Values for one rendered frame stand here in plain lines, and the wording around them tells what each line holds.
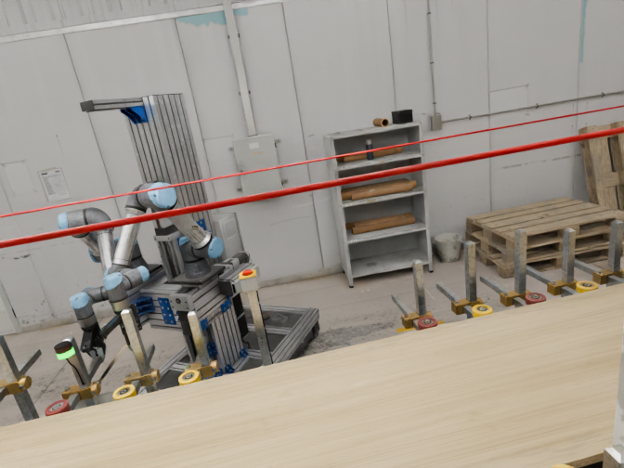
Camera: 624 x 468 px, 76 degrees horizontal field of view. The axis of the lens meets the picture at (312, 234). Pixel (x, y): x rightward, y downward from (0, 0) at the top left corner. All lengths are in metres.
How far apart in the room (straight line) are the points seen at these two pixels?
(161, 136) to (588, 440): 2.24
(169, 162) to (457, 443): 1.94
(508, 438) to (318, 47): 3.69
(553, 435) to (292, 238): 3.47
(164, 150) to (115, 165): 2.07
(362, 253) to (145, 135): 2.83
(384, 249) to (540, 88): 2.36
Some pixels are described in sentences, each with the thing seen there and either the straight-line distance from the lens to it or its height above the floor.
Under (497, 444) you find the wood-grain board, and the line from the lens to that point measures 1.31.
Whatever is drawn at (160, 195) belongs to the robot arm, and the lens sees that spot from 1.95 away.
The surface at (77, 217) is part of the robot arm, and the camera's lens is 2.30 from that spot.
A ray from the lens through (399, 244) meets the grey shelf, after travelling 4.66.
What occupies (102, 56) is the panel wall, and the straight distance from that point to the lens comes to 4.48.
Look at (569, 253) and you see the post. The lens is 2.23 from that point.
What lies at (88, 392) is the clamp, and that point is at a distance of 2.03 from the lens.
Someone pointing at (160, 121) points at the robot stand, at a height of 1.89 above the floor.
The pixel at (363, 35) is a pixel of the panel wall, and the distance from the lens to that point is 4.37.
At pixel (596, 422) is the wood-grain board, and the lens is 1.44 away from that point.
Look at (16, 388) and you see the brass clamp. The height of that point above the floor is 0.94.
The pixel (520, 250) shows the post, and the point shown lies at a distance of 2.06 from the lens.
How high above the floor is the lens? 1.83
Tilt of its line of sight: 17 degrees down
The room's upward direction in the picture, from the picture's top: 9 degrees counter-clockwise
